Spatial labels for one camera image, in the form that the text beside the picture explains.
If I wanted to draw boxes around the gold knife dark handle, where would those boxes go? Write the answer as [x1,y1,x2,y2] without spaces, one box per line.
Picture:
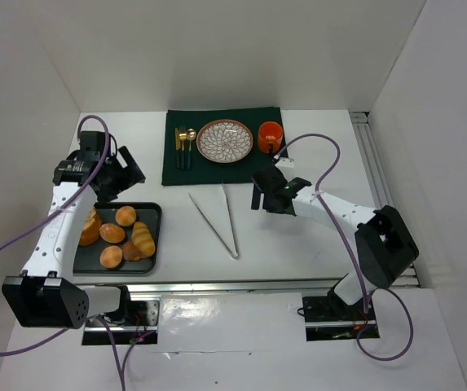
[174,128,182,169]

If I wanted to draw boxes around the black baking tray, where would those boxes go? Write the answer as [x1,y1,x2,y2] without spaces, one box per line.
[73,202,162,275]

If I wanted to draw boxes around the round bun top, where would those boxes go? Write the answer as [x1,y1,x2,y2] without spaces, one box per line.
[115,205,137,227]

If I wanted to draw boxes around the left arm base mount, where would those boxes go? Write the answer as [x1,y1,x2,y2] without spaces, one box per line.
[82,297,161,346]

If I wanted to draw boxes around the gold fork dark handle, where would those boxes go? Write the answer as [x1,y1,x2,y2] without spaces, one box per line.
[178,127,187,169]

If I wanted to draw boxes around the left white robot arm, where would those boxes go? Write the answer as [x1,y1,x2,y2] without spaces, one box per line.
[2,131,145,329]

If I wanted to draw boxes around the round bun bottom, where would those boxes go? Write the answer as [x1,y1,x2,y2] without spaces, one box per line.
[99,245,123,269]

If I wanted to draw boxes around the round bun middle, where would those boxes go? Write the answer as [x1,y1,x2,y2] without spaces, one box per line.
[99,223,126,244]

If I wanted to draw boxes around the brown croissant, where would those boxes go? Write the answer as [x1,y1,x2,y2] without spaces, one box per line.
[121,240,146,261]

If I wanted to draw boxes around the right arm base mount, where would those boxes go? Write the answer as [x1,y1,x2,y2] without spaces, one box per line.
[297,296,380,341]

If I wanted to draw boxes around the large orange round bread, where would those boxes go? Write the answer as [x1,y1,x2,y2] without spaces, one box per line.
[78,207,102,247]

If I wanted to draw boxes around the round bun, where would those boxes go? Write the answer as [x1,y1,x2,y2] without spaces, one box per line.
[115,205,137,227]
[99,223,126,244]
[99,245,123,269]

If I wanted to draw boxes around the aluminium rail right side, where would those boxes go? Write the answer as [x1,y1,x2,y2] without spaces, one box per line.
[349,112,421,288]

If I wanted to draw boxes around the gold spoon dark handle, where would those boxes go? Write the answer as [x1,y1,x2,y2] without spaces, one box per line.
[186,129,197,169]

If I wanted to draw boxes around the floral patterned plate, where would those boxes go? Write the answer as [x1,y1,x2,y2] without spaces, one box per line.
[196,119,253,164]

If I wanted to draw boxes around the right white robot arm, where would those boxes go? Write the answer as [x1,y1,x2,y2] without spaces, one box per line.
[251,158,420,317]

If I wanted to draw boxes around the striped long bread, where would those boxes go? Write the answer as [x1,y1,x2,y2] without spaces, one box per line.
[131,222,156,257]

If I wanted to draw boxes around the orange mug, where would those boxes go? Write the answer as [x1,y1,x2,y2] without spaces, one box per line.
[258,121,284,154]

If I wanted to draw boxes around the metal tongs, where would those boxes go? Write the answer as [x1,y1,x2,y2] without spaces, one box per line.
[188,184,240,259]

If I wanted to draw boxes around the dark green placemat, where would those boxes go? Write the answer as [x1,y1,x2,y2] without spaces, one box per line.
[161,107,283,186]

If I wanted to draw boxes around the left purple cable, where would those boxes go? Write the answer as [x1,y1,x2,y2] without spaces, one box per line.
[0,115,152,391]

